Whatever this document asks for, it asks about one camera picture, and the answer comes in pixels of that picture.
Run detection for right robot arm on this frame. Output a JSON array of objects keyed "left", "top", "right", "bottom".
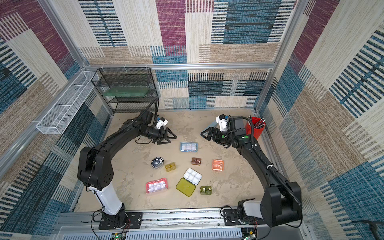
[{"left": 201, "top": 115, "right": 303, "bottom": 228}]

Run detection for yellow two-compartment pillbox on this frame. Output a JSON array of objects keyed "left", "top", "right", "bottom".
[{"left": 165, "top": 162, "right": 177, "bottom": 172}]

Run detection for white pillbox with green lid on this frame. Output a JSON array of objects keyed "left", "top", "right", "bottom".
[{"left": 176, "top": 168, "right": 203, "bottom": 197}]

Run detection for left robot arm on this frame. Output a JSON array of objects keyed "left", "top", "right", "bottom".
[{"left": 77, "top": 110, "right": 177, "bottom": 230}]

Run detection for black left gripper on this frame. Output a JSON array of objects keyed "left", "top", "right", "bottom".
[{"left": 142, "top": 127, "right": 178, "bottom": 146}]

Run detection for black wire mesh shelf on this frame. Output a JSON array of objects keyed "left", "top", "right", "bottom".
[{"left": 92, "top": 67, "right": 158, "bottom": 114}]

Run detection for orange pillbox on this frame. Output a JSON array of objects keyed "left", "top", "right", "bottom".
[{"left": 212, "top": 159, "right": 224, "bottom": 172}]

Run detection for pink pillbox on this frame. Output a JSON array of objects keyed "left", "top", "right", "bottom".
[{"left": 146, "top": 178, "right": 168, "bottom": 194}]

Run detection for red pen cup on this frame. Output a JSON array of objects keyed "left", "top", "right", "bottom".
[{"left": 245, "top": 117, "right": 266, "bottom": 140}]

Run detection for round dark blue pillbox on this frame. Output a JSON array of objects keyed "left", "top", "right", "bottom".
[{"left": 151, "top": 157, "right": 165, "bottom": 169}]

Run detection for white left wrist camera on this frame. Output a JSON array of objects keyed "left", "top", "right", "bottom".
[{"left": 155, "top": 117, "right": 168, "bottom": 130}]

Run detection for white wire mesh basket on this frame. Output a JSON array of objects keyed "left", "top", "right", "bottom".
[{"left": 36, "top": 71, "right": 95, "bottom": 135}]

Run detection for small green two-compartment pillbox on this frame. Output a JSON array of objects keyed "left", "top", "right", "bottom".
[{"left": 200, "top": 186, "right": 212, "bottom": 195}]

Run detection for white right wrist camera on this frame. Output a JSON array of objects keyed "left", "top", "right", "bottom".
[{"left": 216, "top": 114, "right": 229, "bottom": 132}]

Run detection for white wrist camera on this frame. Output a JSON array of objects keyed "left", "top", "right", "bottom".
[
  {"left": 216, "top": 114, "right": 229, "bottom": 132},
  {"left": 155, "top": 117, "right": 168, "bottom": 130}
]

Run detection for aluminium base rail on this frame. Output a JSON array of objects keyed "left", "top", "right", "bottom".
[{"left": 50, "top": 208, "right": 316, "bottom": 240}]

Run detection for light blue stapler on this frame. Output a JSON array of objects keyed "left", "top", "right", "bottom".
[{"left": 201, "top": 127, "right": 215, "bottom": 137}]

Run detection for blue six-compartment pillbox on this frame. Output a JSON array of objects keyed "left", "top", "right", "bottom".
[{"left": 180, "top": 142, "right": 199, "bottom": 153}]

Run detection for maroon two-compartment pillbox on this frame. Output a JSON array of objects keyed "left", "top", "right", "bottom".
[{"left": 191, "top": 158, "right": 202, "bottom": 166}]

